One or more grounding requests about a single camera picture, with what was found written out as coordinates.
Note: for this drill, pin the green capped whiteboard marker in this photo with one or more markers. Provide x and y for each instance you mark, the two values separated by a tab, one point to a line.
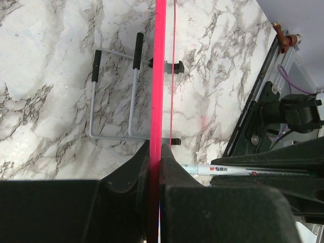
222	170

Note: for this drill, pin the pink framed whiteboard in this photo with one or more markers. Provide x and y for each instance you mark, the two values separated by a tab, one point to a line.
156	124

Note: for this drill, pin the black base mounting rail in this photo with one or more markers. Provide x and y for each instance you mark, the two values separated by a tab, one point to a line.
249	135

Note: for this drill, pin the aluminium frame extrusion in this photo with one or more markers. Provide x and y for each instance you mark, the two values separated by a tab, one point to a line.
284	69

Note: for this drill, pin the grey wire whiteboard stand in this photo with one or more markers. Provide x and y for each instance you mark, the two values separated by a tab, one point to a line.
115	79

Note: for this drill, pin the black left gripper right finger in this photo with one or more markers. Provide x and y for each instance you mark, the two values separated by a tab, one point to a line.
191	212

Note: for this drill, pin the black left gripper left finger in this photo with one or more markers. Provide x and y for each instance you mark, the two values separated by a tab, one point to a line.
112	209

